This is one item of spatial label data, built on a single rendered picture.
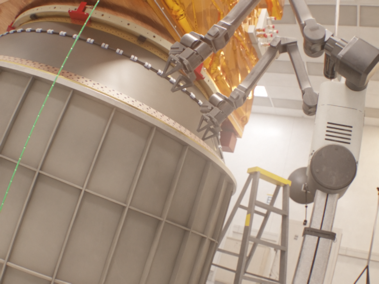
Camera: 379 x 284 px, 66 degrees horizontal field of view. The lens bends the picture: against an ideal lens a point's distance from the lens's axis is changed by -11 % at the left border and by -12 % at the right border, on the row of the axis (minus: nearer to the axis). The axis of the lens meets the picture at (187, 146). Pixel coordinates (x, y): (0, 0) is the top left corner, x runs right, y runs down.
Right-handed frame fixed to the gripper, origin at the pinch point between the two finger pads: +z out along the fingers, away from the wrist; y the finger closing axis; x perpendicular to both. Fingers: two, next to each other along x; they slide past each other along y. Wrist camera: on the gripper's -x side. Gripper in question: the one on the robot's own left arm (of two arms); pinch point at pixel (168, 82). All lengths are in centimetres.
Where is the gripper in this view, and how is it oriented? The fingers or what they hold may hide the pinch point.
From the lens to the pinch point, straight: 117.2
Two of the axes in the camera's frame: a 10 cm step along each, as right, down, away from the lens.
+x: 6.4, 6.0, -4.7
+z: -7.1, 7.0, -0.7
